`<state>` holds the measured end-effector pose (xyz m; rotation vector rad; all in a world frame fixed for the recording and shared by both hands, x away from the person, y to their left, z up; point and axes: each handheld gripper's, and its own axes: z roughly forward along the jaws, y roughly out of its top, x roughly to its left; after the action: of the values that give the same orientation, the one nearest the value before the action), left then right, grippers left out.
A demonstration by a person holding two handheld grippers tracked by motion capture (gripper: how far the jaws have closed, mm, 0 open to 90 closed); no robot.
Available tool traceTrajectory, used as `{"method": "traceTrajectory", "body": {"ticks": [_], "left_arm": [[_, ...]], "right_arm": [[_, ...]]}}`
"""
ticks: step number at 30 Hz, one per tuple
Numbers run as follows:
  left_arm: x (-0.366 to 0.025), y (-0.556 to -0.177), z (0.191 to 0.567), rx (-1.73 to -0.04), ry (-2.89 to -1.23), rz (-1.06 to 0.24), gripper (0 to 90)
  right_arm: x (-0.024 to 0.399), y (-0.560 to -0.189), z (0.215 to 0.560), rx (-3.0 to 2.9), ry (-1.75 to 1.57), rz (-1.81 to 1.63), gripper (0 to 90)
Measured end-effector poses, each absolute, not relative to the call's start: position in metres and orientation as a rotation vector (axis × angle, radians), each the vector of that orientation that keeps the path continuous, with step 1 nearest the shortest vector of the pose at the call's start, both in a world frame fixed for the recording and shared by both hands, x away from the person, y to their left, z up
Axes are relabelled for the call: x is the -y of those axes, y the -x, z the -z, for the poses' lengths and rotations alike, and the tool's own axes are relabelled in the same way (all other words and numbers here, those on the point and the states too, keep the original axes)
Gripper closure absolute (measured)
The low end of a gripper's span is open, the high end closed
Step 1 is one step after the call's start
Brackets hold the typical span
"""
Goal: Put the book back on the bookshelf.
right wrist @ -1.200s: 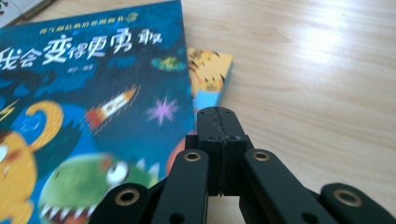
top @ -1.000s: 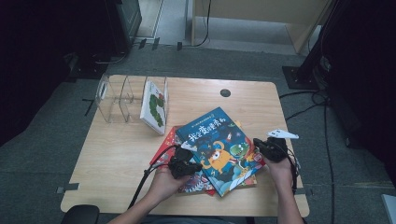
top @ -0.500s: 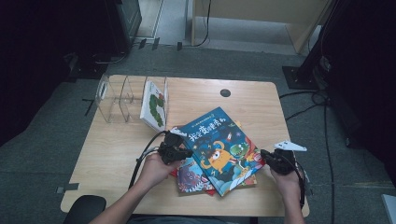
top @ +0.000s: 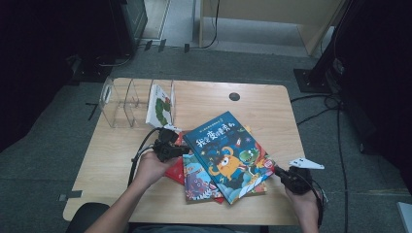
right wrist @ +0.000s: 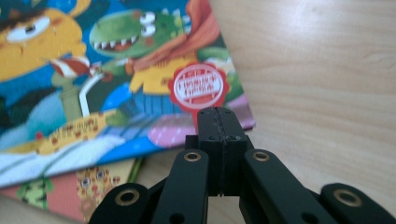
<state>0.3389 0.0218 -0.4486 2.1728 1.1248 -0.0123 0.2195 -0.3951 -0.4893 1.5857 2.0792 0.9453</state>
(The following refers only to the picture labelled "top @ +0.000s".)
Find black floor cables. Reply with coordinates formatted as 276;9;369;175
290;92;350;233

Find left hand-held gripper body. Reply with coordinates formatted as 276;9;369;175
152;124;183;163

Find light blue animals picture book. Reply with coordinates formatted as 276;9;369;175
182;125;269;203

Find right hand-held gripper cable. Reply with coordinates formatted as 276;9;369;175
304;176;326;227

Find left hand-held gripper cable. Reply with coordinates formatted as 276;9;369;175
126;126;163;188

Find light wooden cabinet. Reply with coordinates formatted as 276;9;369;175
197;0;345;56

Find black metal stand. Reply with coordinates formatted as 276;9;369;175
292;0;359;95

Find grey tape strip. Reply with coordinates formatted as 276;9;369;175
57;189;84;202

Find person's right hand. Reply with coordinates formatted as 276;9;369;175
284;186;323;216

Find person's grey clothing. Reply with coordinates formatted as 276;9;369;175
129;224;242;233

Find black chair seat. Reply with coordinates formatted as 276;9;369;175
64;202;111;233

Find clear acrylic book rack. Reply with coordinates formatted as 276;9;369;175
98;77;178;130

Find person's left hand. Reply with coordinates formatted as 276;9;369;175
134;150;179;192

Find black hanging cable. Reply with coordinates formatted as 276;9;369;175
200;0;222;50

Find dark box on floor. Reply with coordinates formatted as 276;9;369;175
110;0;149;56

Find dark blue monster picture book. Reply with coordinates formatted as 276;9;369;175
182;110;277;206

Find hand-held gripper cable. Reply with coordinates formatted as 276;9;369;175
304;176;326;227
126;126;163;188

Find white object on floor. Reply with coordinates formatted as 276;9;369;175
396;201;412;233

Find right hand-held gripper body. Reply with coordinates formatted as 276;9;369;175
281;157;326;196

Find white caterpillar picture book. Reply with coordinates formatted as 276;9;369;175
145;83;176;129

